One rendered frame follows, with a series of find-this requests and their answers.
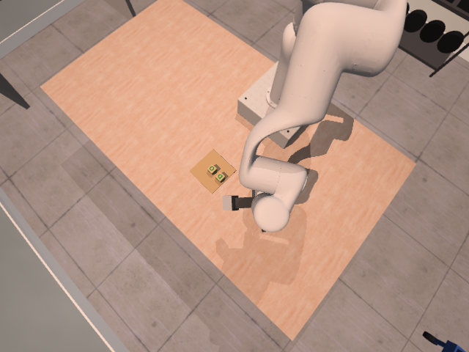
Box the tan mat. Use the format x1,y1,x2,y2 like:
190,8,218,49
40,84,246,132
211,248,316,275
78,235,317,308
190,149,236,194

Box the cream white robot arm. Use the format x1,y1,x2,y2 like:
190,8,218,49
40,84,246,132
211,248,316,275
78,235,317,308
223,0,407,232

